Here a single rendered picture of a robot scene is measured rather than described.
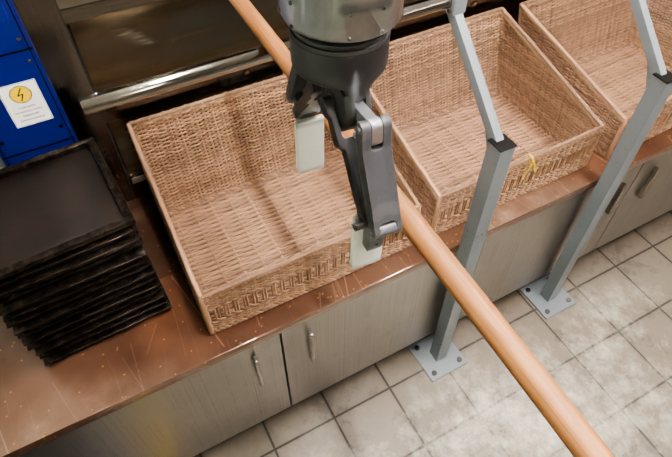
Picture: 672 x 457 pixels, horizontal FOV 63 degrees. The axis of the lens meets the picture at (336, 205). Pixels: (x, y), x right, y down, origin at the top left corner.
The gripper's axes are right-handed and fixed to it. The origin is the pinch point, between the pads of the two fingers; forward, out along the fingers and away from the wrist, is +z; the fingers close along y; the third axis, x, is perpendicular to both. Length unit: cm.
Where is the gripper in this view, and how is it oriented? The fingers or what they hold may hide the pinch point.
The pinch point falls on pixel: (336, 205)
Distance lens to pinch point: 55.1
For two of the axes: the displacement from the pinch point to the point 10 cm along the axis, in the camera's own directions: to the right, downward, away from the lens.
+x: 9.1, -2.9, 2.8
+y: 4.1, 6.8, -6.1
